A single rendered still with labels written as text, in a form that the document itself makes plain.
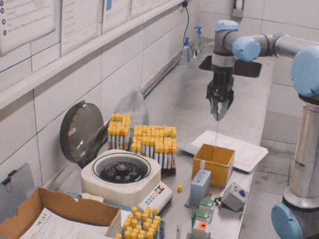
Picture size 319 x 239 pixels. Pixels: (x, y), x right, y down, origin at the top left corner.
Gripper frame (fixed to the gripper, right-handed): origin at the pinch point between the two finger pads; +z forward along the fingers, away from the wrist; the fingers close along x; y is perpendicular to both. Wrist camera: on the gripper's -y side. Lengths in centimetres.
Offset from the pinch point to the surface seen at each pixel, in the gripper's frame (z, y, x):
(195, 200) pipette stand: 21.9, 21.7, -0.1
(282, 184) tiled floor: 113, -149, 27
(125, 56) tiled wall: -4, -39, -55
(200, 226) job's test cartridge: 18.0, 39.5, 6.7
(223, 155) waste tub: 18.8, -7.0, 2.4
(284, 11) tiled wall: -10, -202, 3
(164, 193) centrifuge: 21.4, 22.9, -10.9
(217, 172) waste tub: 19.3, 5.7, 3.0
